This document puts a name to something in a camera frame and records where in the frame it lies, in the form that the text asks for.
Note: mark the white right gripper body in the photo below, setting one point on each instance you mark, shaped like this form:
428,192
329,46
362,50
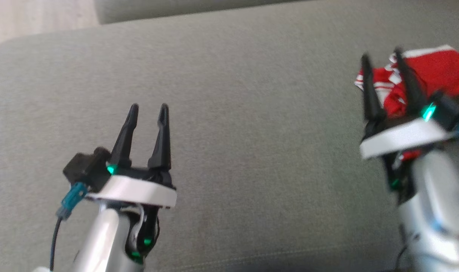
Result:
399,136

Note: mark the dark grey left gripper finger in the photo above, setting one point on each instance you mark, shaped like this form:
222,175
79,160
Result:
124,139
161,143

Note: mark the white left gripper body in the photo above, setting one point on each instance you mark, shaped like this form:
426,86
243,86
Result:
139,189

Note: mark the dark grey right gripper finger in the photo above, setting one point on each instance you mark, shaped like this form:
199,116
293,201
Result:
371,94
412,87

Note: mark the red jersey with white trim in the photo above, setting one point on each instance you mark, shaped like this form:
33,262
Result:
441,71

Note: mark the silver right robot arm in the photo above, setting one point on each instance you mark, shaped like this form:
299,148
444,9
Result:
437,211

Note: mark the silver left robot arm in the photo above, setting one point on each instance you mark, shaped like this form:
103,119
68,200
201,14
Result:
105,241

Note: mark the long grey sofa seat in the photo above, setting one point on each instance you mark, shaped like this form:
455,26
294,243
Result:
184,9

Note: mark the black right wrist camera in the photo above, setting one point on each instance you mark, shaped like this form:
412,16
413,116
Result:
450,109

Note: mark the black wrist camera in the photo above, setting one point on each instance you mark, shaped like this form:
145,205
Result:
86,168
450,109

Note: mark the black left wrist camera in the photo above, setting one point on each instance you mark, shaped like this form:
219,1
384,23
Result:
86,168

